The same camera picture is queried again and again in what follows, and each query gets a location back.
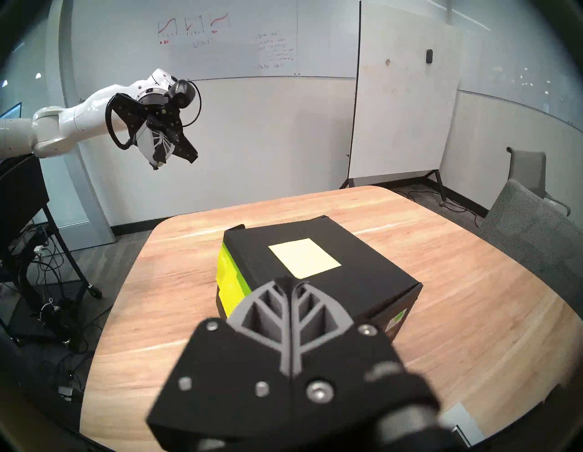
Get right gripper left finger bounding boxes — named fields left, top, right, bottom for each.
left=146, top=276, right=292, bottom=452

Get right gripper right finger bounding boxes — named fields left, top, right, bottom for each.
left=289, top=276, right=440, bottom=452

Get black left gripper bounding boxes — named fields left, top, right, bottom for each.
left=105, top=79, right=201, bottom=170

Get black cardboard box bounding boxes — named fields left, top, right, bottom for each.
left=215, top=215, right=424, bottom=343

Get yellow sticky note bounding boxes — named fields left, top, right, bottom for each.
left=217, top=282, right=240, bottom=318

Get pale square sticky note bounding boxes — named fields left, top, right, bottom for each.
left=268, top=238, right=343, bottom=280

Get lime green sticky note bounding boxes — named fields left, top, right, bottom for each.
left=216, top=241, right=254, bottom=319

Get black equipment cart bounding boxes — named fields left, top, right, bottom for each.
left=0, top=155, right=103, bottom=352

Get gray mesh office chair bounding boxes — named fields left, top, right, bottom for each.
left=475, top=179, right=583, bottom=320

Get rolling whiteboard on stand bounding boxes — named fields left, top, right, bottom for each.
left=339, top=0, right=461, bottom=206

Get gray office chair with armrests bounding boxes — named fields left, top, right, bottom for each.
left=506, top=147, right=571, bottom=217

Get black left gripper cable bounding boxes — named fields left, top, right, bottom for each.
left=182, top=81, right=202, bottom=129

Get tangled floor cables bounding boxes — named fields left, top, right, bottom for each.
left=18, top=246, right=112, bottom=399

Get black floor cable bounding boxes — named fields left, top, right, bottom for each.
left=408, top=187, right=486, bottom=226

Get glass wall whiteboard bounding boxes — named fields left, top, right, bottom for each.
left=451, top=0, right=583, bottom=126

